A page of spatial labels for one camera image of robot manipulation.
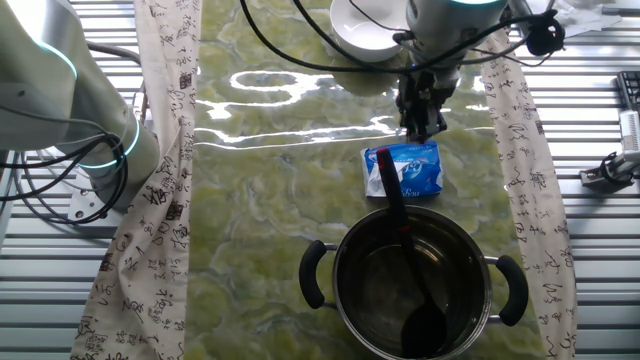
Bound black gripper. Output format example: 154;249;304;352
397;69;459;145

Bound black spoon with red tip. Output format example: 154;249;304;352
375;147;449;359

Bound white ceramic bowl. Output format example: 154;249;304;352
329;0;412;64

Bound blue tissue pack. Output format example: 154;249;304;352
360;140;445;199

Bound beige calligraphy cloth strip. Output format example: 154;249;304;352
477;29;579;360
69;0;204;360

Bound green marble pattern table mat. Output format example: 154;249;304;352
182;0;546;360

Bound white crumpled paper sheet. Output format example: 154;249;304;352
549;0;624;39

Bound black keyboard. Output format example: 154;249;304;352
615;69;640;114

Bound steel pot with black handles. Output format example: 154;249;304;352
298;204;530;360

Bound wrist cable loop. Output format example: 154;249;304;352
238;0;567;76

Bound silver depth camera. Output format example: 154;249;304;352
618;109;640;154

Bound black base cable bundle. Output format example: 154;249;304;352
0;130;130;226

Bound grey hose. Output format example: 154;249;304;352
87;42;144;66

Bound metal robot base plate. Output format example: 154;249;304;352
67;164;126;225

